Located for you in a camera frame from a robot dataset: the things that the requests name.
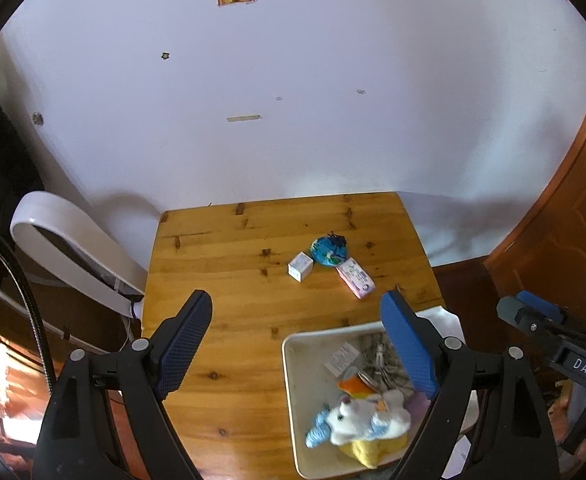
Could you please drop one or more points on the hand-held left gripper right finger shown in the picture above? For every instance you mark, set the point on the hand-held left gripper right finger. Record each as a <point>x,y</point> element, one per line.
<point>408,345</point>

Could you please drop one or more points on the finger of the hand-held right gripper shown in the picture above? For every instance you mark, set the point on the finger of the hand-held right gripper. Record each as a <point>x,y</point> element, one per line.
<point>540,305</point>
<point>513,310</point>

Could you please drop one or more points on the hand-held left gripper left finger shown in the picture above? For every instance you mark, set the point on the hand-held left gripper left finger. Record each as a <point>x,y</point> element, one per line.
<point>183,345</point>

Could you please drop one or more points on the grey plaid cloth bow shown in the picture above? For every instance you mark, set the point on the grey plaid cloth bow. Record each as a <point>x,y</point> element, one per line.
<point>370,347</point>

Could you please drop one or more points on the purple plush toy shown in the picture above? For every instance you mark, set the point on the purple plush toy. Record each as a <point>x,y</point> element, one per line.
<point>417,405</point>

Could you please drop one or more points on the white plush with blue wings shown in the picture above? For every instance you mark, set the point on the white plush with blue wings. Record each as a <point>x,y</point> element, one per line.
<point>358,417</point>

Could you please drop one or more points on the white plastic tray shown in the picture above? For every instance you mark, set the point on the white plastic tray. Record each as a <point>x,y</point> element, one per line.
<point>305,360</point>

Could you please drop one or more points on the yellow plush toy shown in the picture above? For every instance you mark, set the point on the yellow plush toy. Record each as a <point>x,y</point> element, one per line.
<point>368,452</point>

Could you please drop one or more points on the pink packet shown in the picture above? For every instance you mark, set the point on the pink packet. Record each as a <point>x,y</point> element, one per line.
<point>355,277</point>

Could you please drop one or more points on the brown wooden door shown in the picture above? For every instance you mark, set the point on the brown wooden door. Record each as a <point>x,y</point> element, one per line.
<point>563,220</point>

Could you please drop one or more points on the dark wooden cabinet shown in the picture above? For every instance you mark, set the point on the dark wooden cabinet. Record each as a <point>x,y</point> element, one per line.
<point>83,320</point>

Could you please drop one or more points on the blue green round toy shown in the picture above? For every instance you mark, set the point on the blue green round toy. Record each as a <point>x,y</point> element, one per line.
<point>328,250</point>

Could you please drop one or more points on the small white box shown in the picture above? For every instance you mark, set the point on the small white box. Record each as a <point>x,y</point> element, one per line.
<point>300,266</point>

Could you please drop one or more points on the metal rod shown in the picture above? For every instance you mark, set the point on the metal rod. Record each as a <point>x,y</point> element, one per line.
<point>33,315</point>

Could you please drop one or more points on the white curved appliance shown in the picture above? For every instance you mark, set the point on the white curved appliance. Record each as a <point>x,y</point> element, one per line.
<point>73,220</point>

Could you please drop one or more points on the beige tape strip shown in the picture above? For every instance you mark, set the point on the beige tape strip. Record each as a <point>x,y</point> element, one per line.
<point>244,118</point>

